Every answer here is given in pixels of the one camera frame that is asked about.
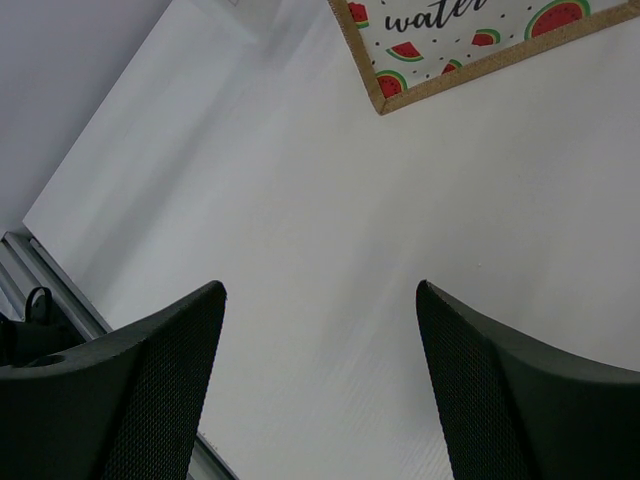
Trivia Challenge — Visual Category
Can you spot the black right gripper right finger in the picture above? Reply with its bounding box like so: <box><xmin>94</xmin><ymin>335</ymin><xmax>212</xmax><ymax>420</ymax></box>
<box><xmin>416</xmin><ymin>280</ymin><xmax>639</xmax><ymax>479</ymax></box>

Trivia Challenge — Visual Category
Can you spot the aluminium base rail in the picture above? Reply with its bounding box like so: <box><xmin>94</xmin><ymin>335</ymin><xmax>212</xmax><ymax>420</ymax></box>
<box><xmin>1</xmin><ymin>232</ymin><xmax>237</xmax><ymax>479</ymax></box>

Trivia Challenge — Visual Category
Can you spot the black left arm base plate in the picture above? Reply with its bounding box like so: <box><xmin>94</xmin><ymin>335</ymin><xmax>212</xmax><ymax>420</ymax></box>
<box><xmin>1</xmin><ymin>286</ymin><xmax>85</xmax><ymax>366</ymax></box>

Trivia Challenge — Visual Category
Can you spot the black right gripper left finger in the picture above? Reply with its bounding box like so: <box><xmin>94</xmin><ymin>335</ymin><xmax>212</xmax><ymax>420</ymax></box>
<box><xmin>1</xmin><ymin>281</ymin><xmax>226</xmax><ymax>479</ymax></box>

